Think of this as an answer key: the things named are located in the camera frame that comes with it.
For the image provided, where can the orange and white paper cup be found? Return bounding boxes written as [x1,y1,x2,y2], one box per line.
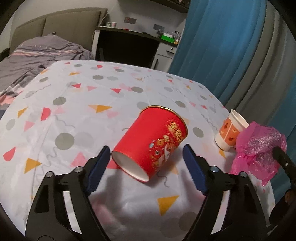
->
[215,109,250,151]

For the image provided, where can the pink plastic bag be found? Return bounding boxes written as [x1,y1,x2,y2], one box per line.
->
[229,121,287,187]

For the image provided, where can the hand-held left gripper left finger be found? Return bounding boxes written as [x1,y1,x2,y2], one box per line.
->
[24,146,111,241]

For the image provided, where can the white drawer cabinet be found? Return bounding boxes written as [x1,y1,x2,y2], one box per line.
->
[154,43,177,72]

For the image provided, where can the patterned white tablecloth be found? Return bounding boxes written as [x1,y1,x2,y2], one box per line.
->
[0,60,278,241]

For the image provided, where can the red paper cup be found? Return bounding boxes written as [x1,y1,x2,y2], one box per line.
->
[111,105,188,183]

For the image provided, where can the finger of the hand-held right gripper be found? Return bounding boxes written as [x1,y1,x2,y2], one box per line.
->
[272,146,296,186]

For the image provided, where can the blue and grey curtain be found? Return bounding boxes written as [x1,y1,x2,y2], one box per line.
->
[168,0,296,149]

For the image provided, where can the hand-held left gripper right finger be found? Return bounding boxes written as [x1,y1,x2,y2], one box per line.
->
[182,144,270,241]

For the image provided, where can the dark wall shelf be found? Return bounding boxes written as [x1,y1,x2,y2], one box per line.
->
[162,0,189,7]

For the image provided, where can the dark desk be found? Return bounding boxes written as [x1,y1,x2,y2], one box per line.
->
[92,26,178,70]

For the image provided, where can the grey striped blanket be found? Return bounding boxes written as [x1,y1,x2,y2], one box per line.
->
[0,32,94,112]

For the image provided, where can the grey padded headboard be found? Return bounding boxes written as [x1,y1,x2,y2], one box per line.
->
[7,7,109,50]

